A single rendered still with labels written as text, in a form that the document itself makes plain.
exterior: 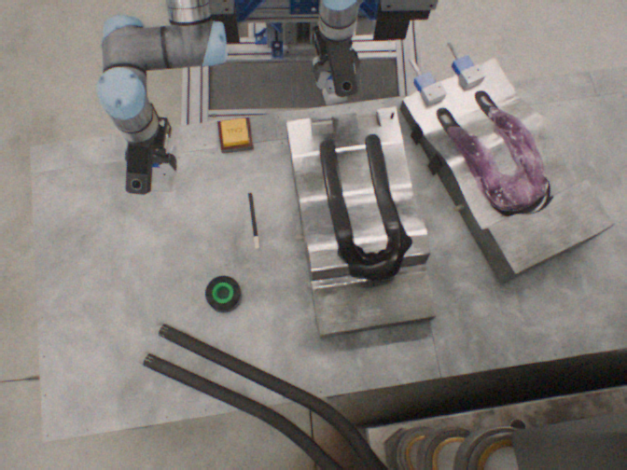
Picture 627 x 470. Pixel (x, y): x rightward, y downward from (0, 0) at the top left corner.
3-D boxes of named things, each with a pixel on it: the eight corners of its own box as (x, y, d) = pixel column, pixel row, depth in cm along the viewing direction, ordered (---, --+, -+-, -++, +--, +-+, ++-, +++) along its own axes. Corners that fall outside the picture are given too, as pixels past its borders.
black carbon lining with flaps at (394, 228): (315, 145, 155) (316, 127, 146) (383, 135, 156) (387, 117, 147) (340, 288, 146) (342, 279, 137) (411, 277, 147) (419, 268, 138)
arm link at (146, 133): (150, 135, 120) (105, 131, 120) (155, 145, 125) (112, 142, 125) (157, 98, 122) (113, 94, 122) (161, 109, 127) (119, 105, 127)
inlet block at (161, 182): (159, 137, 151) (154, 127, 146) (180, 139, 151) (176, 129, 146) (149, 190, 148) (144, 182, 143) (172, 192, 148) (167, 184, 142)
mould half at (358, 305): (286, 137, 163) (285, 112, 150) (390, 123, 165) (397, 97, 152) (319, 338, 150) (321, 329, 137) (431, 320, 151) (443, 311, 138)
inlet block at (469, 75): (437, 52, 168) (441, 40, 163) (454, 45, 168) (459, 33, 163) (463, 94, 165) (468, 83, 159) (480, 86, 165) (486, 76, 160)
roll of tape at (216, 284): (201, 302, 151) (198, 299, 148) (217, 272, 154) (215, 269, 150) (230, 319, 151) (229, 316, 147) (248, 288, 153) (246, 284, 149)
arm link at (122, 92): (139, 59, 112) (141, 104, 110) (153, 90, 123) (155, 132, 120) (92, 62, 112) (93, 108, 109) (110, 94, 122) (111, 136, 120)
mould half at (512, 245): (399, 108, 166) (406, 87, 156) (488, 69, 170) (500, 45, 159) (500, 284, 154) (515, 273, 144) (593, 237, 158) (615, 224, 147)
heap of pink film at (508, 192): (438, 131, 158) (445, 117, 151) (502, 103, 161) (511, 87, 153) (493, 225, 152) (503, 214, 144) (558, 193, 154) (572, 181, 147)
